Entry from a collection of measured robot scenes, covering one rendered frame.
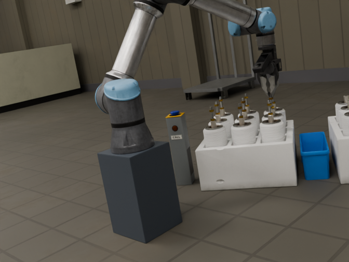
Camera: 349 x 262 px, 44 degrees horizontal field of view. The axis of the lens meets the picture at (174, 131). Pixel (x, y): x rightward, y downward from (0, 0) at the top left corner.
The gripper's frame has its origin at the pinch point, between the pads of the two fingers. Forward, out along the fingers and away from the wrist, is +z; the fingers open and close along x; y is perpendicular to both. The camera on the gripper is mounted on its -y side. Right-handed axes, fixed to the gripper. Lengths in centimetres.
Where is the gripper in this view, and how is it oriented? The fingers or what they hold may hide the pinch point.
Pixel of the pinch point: (269, 94)
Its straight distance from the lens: 187.8
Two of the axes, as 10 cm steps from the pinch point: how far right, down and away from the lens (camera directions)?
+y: 5.9, -2.7, 7.6
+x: -7.9, -0.1, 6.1
